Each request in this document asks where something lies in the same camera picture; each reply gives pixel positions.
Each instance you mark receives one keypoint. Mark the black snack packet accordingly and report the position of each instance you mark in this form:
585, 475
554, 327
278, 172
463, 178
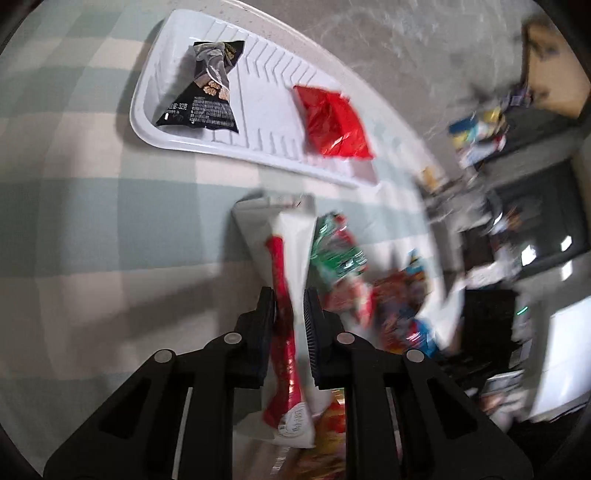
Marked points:
207, 110

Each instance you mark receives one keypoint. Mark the white plastic tray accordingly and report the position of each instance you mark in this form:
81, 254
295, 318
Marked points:
268, 92

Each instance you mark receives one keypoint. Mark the checked tablecloth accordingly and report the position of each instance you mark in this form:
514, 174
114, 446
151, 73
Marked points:
92, 207

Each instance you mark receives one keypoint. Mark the yellow red snack packet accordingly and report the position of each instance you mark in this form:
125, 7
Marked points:
330, 424

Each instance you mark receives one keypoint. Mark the white cabinet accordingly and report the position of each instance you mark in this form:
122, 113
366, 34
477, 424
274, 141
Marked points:
563, 360

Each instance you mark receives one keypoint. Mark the cardboard box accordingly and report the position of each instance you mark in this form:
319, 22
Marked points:
554, 78

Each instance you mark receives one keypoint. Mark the shiny red snack packet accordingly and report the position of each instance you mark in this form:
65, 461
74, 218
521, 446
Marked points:
337, 124

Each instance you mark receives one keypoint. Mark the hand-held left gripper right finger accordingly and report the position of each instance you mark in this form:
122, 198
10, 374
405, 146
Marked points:
310, 332

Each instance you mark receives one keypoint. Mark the green red snack packet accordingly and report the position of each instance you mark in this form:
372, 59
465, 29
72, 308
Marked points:
337, 258

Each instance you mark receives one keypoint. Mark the blue red snack packet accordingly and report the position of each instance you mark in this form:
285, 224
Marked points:
406, 295

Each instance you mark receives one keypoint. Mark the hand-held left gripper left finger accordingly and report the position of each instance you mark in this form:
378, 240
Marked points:
268, 323

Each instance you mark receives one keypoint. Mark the black cabinet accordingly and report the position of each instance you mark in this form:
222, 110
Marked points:
531, 207

